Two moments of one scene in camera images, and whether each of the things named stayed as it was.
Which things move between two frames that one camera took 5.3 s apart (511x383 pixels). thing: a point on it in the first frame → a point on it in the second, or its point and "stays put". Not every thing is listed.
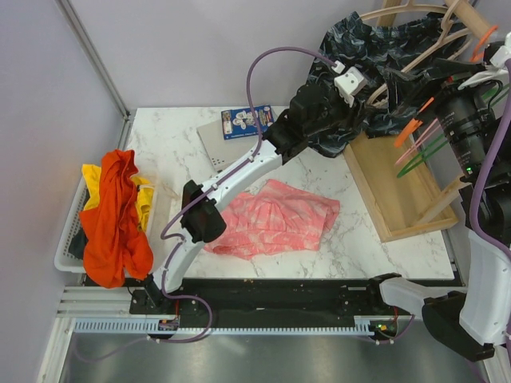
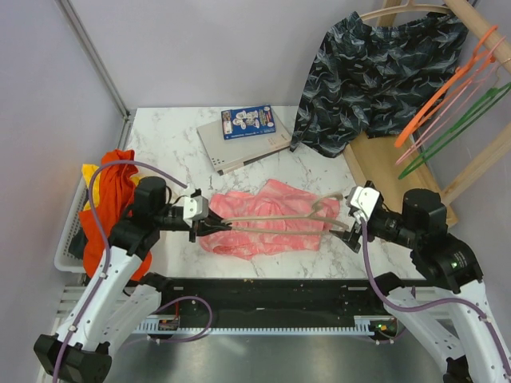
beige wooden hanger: (435, 41) → (312, 216)
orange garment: (115, 244) stays put
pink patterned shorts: (272, 219) stays put
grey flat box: (222, 152) stays put
